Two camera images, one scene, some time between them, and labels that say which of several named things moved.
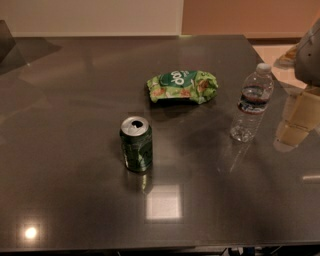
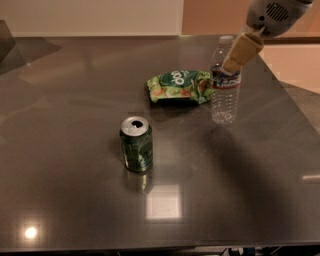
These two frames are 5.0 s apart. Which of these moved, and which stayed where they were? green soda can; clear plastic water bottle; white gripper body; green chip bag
Moved: white gripper body; clear plastic water bottle
Stayed: green chip bag; green soda can
